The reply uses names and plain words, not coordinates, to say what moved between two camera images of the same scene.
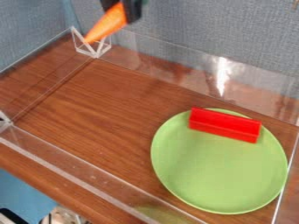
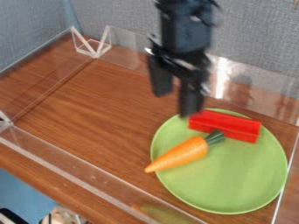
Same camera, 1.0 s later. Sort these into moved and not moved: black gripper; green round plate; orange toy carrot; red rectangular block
Moved: black gripper; orange toy carrot
Not moved: red rectangular block; green round plate
